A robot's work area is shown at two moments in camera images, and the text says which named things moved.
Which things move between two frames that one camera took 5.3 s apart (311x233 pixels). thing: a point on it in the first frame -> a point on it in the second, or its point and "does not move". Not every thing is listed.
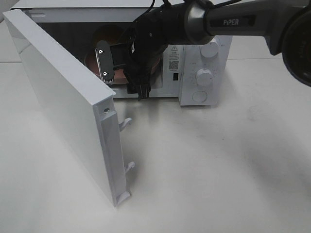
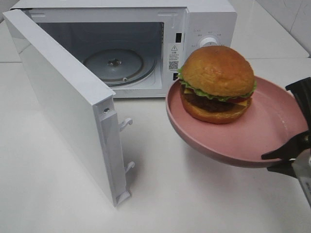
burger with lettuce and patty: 112,33 -> 217,83
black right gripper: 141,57 -> 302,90
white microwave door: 87,108 does not move
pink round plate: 92,64 -> 273,119
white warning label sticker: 174,58 does not move
